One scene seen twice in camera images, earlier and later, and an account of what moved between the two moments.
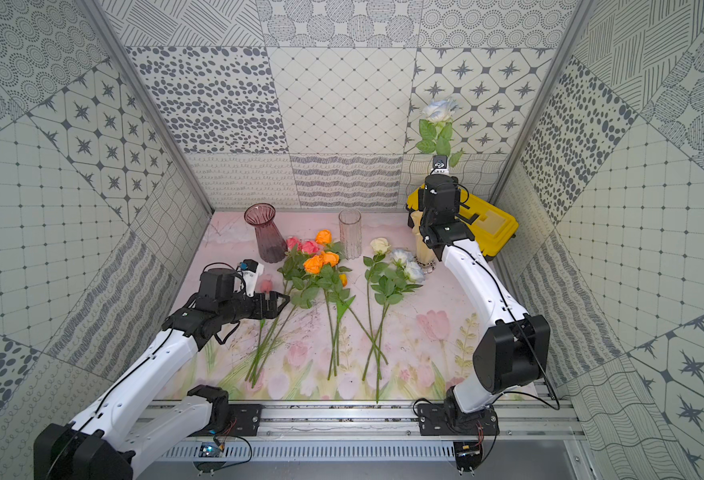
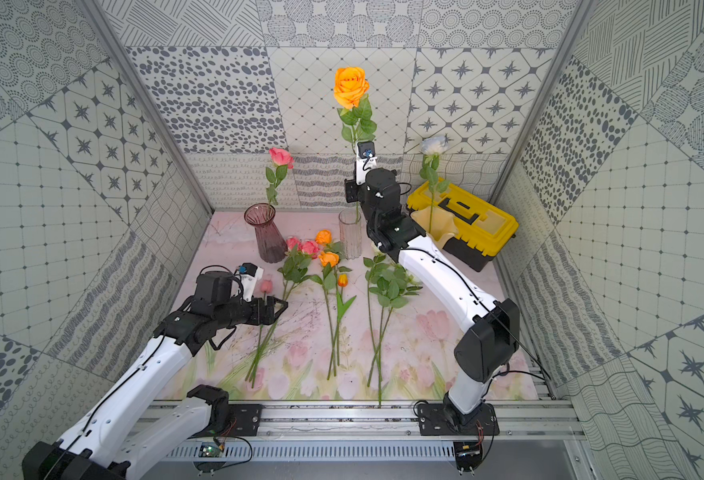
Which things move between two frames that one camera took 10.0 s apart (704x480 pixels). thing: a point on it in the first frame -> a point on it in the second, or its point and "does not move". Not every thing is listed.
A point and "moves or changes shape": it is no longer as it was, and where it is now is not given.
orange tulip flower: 343,304 does not move
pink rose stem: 297,273 -> 281,161
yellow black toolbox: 491,230 does not move
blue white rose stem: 438,130 moves or changes shape
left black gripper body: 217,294 does not move
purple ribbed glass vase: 271,246 does not move
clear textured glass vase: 350,228 does not move
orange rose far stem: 324,237 does not move
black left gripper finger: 272,310 does not move
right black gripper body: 457,201 -> 354,192
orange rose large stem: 322,275 -> 350,86
